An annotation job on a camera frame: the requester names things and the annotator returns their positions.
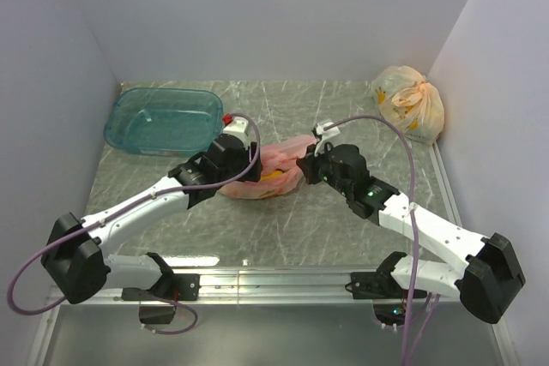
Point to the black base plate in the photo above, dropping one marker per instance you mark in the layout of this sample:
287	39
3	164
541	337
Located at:
373	285
184	286

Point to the orange knotted plastic bag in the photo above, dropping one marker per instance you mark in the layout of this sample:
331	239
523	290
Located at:
407	100

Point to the aluminium mounting rail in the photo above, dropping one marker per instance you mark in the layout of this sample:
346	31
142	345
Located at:
240	286

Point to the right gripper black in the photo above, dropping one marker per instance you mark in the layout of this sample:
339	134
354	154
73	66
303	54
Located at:
310	161

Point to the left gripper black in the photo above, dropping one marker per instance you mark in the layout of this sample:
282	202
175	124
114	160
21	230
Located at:
245	155

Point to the black box under rail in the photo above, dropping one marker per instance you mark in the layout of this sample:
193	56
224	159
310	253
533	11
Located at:
156	315

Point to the pink plastic bag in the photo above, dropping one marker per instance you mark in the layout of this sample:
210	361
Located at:
279	156

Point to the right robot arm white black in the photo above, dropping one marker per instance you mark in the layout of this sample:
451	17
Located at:
483	273

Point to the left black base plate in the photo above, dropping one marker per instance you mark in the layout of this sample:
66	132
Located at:
184	286

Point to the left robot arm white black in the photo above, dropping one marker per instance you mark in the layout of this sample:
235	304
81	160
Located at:
82	259

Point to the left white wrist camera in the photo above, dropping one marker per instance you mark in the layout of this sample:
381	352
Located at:
238	127

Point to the teal transparent plastic basin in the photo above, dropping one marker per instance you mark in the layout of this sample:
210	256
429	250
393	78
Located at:
163	121

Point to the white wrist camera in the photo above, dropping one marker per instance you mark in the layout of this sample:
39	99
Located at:
238	127
325	133

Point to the yellow fruit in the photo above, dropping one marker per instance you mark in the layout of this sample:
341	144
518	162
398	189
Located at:
272	175

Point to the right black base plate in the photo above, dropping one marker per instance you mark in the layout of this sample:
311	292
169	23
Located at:
373	285

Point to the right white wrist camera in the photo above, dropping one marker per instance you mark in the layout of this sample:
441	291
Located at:
325	133

